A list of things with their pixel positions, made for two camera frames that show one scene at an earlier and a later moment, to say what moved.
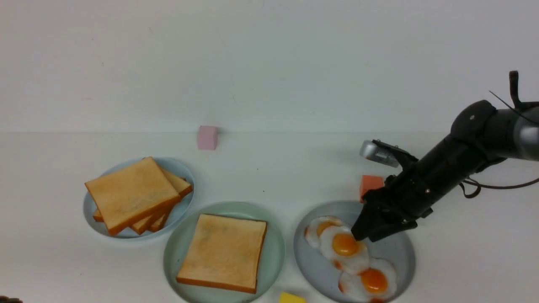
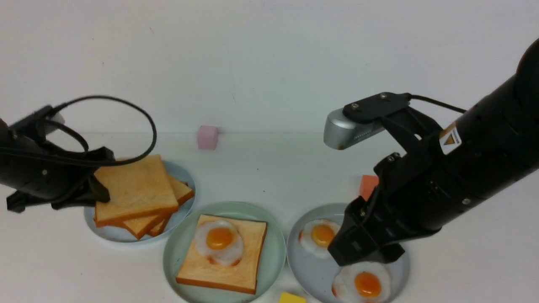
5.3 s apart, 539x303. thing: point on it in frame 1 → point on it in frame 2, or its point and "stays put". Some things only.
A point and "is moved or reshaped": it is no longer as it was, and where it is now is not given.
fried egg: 338,243 is moved or reshaped
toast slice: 128,195 is moved or reshaped
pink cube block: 207,137 stays put
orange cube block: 369,182 stays put
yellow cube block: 285,297 stays put
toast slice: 224,251 stays put
